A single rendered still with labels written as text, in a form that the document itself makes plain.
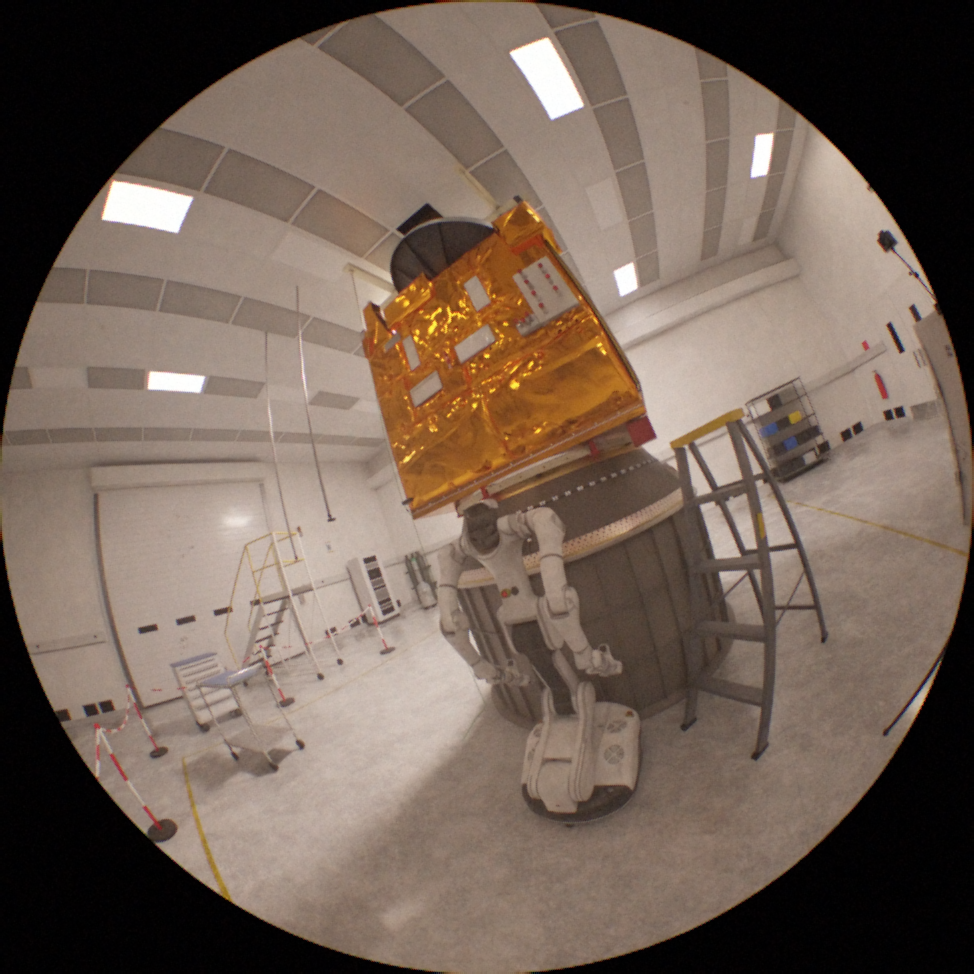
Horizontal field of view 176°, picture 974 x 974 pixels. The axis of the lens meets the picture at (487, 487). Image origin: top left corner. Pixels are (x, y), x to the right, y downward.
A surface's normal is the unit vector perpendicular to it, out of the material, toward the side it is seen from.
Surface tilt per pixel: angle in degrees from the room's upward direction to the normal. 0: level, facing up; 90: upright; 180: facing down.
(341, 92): 180
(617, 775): 38
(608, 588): 90
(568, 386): 90
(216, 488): 90
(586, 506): 62
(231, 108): 180
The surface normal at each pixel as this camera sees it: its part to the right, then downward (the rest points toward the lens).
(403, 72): 0.34, 0.93
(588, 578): -0.25, -0.05
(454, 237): -0.25, 0.79
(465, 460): -0.50, 0.02
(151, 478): 0.80, -0.36
